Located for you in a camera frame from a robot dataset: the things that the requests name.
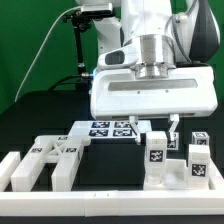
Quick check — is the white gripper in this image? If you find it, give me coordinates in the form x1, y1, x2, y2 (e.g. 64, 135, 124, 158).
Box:
90, 45, 218, 145

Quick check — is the white chair seat part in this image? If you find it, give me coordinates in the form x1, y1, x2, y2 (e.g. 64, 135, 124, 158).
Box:
143, 158, 190, 192

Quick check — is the white chair back frame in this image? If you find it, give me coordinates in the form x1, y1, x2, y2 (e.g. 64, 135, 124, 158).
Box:
11, 135, 91, 192

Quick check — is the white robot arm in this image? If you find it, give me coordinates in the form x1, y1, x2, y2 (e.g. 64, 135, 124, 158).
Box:
76, 0, 220, 142

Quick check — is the white tagged cube left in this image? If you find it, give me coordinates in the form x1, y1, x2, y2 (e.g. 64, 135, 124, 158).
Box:
167, 132, 179, 151

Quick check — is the white tagged cube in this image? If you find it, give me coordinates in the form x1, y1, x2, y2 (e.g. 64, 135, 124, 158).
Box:
192, 132, 210, 145
167, 132, 179, 151

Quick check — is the white tagged cube right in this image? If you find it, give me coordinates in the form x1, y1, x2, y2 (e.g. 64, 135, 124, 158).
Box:
192, 132, 210, 145

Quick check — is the white U-shaped border fence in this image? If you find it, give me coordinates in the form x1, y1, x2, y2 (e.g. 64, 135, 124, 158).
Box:
0, 152, 224, 217

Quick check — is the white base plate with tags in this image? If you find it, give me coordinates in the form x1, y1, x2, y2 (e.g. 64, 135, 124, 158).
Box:
67, 120, 154, 141

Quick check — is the black cable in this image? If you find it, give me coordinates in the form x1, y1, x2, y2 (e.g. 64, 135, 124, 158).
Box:
48, 73, 94, 92

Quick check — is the black camera stand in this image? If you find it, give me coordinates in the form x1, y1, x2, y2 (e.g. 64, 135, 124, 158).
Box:
63, 9, 115, 92

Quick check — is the grey camera on stand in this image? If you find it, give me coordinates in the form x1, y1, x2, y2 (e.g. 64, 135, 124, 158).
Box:
80, 3, 113, 16

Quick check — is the white cable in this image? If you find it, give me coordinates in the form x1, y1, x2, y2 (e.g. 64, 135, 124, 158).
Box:
14, 5, 83, 103

